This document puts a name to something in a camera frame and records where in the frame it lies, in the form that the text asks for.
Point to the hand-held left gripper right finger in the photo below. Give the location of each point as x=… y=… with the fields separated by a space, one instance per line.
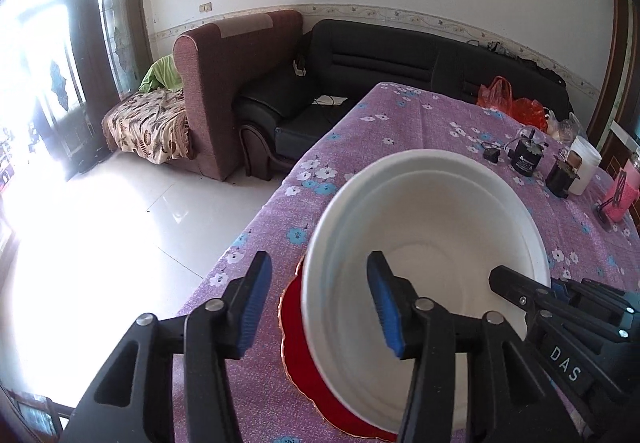
x=387 y=313

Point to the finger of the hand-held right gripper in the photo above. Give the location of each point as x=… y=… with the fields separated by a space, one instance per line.
x=612 y=295
x=520 y=288

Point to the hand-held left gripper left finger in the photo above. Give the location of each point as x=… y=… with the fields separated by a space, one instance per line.
x=252 y=308

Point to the large red scalloped plate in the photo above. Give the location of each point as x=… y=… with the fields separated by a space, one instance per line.
x=305 y=353

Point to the pink bottle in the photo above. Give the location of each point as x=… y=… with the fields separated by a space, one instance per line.
x=625 y=193

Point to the dark brown small box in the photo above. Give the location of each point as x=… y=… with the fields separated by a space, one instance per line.
x=562 y=178

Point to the black cylindrical motor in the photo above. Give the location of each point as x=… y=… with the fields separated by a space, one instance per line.
x=527 y=158

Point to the white plastic cup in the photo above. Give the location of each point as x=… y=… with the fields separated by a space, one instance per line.
x=587 y=165

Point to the small black adapter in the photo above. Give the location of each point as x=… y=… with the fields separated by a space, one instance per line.
x=491 y=156

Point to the clear plastic bag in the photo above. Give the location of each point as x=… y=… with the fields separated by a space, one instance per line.
x=570 y=130

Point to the white plastic bag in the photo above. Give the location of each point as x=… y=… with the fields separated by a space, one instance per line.
x=551 y=123

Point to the purple floral tablecloth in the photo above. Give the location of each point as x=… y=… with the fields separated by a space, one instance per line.
x=400 y=123

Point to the red plastic bag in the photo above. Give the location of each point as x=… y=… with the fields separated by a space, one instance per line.
x=495 y=98

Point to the beige patterned blanket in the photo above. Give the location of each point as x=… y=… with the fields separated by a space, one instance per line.
x=150 y=125

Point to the white paper sheet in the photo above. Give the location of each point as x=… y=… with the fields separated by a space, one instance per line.
x=331 y=100

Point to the maroon fabric sofa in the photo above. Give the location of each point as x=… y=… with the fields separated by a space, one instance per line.
x=225 y=83

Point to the white charger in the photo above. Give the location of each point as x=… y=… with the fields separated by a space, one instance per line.
x=299 y=68

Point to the green cloth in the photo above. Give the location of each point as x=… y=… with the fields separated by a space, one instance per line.
x=162 y=75

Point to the black leather sofa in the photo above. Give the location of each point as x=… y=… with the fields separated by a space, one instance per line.
x=380 y=58

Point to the dark wooden glass door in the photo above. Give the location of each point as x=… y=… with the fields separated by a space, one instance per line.
x=110 y=48

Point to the wooden door frame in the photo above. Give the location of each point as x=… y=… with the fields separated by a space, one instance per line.
x=620 y=48

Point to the wall socket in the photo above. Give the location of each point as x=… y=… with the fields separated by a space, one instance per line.
x=205 y=7

